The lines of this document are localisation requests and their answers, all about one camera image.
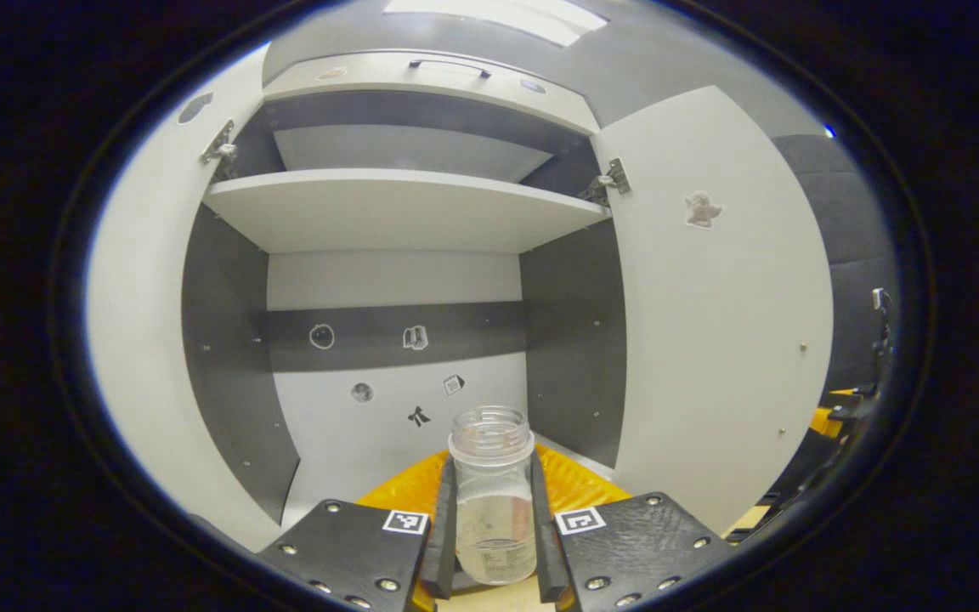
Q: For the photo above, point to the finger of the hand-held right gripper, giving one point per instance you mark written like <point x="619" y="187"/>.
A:
<point x="823" y="422"/>

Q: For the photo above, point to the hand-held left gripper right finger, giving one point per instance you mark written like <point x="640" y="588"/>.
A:
<point x="547" y="544"/>

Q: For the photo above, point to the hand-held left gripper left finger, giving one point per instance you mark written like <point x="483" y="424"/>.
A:
<point x="442" y="535"/>

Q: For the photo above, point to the clear glass bottle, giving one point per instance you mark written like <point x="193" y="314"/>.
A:
<point x="494" y="510"/>

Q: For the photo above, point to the white cabinet door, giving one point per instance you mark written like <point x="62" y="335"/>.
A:
<point x="710" y="340"/>
<point x="149" y="340"/>

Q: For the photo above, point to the white and grey cabinet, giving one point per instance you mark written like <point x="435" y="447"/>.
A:
<point x="370" y="425"/>

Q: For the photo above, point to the metal door hinge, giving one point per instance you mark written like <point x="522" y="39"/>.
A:
<point x="608" y="180"/>
<point x="219" y="143"/>

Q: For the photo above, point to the white cabinet shelf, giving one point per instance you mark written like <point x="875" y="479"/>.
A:
<point x="396" y="212"/>

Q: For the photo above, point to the white cabinet drawer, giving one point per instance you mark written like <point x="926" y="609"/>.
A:
<point x="421" y="89"/>

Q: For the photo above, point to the ceiling light panel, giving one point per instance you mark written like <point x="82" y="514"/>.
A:
<point x="506" y="17"/>

